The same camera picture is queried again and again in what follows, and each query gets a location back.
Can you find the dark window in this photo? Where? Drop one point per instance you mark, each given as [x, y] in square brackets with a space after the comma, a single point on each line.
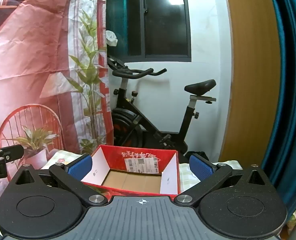
[163, 30]

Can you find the printed red backdrop cloth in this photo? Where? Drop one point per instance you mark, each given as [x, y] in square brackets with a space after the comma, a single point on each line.
[25, 55]

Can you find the black exercise bike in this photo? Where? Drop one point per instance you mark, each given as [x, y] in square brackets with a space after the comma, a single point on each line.
[128, 110]

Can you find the wooden door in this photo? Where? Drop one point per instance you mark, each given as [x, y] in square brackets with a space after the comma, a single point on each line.
[250, 80]

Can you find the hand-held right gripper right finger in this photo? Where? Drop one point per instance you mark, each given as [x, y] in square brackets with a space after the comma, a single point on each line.
[201, 168]

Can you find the white plastic bag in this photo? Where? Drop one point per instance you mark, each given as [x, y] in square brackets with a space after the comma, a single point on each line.
[111, 38]

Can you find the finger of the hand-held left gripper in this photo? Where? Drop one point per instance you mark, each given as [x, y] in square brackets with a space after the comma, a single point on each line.
[12, 151]

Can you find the green checked tablecloth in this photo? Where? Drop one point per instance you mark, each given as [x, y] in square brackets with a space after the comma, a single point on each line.
[62, 158]

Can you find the red strawberry cardboard box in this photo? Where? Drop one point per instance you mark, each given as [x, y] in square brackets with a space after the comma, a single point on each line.
[138, 155]

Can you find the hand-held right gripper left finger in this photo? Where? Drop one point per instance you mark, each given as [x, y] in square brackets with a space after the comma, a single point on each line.
[79, 167]

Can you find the teal curtain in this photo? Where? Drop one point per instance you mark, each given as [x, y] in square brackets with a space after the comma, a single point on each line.
[293, 105]

